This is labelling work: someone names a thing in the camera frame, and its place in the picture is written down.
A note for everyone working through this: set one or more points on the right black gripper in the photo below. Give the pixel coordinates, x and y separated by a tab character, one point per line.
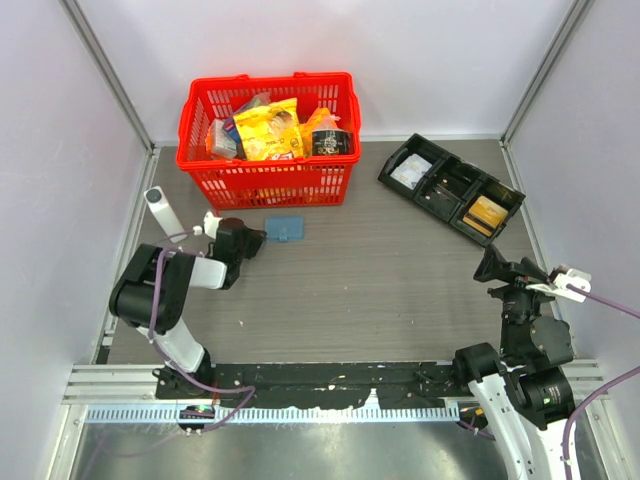
519	273

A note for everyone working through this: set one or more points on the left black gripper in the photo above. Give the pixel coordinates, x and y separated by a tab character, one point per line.
256	238

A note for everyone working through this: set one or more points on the blue card holder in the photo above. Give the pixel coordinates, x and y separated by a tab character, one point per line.
284	229

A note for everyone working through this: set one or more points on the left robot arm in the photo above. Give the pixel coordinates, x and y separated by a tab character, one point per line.
151	293

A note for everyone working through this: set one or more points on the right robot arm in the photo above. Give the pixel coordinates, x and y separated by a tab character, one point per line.
520	385

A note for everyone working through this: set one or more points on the gold cards stack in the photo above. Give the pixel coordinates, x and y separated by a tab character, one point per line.
485	216

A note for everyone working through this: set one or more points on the white cards stack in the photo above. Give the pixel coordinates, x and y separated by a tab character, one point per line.
411	170

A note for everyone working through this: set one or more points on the black three-compartment tray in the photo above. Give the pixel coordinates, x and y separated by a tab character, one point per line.
450	187

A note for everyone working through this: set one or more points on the white bottle grey cap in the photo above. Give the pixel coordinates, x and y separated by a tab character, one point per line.
164	214

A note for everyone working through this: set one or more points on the grey small box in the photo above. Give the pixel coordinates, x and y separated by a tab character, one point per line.
218	142

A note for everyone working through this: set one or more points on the red plastic shopping basket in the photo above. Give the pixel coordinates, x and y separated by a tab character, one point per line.
230	184

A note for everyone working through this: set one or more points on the yellow chips bag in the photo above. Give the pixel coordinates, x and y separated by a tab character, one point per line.
271	132

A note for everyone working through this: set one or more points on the black round tin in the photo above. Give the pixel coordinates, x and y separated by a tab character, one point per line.
331	142

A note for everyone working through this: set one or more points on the orange snack bag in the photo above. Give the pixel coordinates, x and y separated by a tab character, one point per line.
320	119

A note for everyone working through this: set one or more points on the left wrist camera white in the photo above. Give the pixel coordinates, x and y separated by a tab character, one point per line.
209	225

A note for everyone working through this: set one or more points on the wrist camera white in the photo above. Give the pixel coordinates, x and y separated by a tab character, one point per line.
209	225
565	282

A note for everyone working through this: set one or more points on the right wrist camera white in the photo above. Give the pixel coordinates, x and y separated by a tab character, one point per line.
565	282

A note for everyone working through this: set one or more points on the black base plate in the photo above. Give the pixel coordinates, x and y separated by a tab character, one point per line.
327	386

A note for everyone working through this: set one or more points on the slotted cable duct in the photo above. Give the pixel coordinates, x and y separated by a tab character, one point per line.
179	413

